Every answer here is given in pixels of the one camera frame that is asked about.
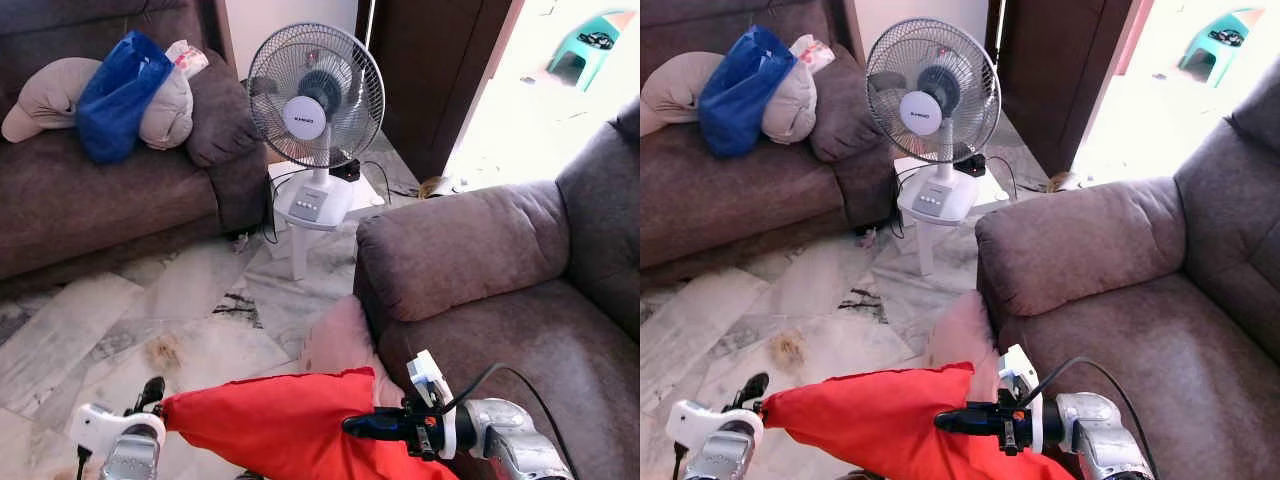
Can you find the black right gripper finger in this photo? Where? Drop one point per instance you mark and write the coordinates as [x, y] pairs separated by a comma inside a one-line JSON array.
[[375, 425], [968, 420]]

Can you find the red pillow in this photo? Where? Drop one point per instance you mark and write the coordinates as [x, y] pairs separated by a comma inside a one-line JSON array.
[[880, 420], [270, 420]]

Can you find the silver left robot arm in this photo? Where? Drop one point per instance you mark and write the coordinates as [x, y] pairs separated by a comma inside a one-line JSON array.
[[725, 462], [130, 462]]

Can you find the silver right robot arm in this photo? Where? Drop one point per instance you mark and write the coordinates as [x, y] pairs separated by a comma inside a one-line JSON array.
[[1100, 435], [510, 440]]

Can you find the pink pillow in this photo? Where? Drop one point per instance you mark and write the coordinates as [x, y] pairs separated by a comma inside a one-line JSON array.
[[955, 340], [340, 340]]

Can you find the large dark brown leather sofa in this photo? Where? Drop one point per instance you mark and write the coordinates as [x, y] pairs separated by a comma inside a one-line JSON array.
[[520, 330], [1150, 330]]

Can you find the brown sofa with rounded armrest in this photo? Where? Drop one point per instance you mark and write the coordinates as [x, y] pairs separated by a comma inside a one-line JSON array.
[[100, 200], [730, 195]]

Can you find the beige pillow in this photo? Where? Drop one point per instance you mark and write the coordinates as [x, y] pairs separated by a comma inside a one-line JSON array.
[[675, 95], [50, 95]]

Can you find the white plastic stool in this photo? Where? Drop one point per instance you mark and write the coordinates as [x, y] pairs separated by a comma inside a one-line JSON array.
[[300, 250], [925, 250]]

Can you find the brown slipper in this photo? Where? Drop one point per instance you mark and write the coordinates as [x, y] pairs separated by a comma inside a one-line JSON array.
[[1063, 182], [435, 187]]

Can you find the black power adapter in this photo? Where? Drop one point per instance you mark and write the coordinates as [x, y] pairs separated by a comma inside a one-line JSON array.
[[345, 170], [971, 164]]

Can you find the blue bag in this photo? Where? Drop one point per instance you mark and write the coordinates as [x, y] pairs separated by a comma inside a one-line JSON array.
[[745, 95], [120, 100]]

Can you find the white table fan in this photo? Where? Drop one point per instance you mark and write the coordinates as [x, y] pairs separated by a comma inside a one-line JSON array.
[[303, 118], [920, 112]]

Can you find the white red printed plastic bag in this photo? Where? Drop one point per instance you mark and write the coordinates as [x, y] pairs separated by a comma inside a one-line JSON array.
[[188, 58], [815, 52]]

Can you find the dark brown wooden door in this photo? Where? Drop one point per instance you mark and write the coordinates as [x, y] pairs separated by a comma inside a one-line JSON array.
[[1060, 70], [430, 70]]

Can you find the teal plastic stool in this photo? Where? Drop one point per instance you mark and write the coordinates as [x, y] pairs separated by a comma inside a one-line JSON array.
[[1215, 60], [585, 60]]

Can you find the black item on teal stool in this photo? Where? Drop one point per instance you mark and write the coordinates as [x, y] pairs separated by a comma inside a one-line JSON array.
[[597, 41], [1227, 37]]

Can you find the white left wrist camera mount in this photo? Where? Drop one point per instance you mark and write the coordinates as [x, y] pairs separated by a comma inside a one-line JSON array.
[[100, 425], [700, 420]]

